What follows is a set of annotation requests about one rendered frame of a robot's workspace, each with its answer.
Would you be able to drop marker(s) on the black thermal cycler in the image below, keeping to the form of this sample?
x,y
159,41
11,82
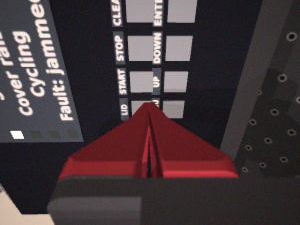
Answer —
x,y
72,70

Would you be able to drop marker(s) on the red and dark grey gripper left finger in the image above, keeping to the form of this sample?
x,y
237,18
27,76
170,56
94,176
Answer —
x,y
121,151

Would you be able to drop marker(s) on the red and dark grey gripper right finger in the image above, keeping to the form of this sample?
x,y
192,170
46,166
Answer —
x,y
175,152

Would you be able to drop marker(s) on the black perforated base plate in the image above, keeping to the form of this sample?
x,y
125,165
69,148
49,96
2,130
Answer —
x,y
270,146

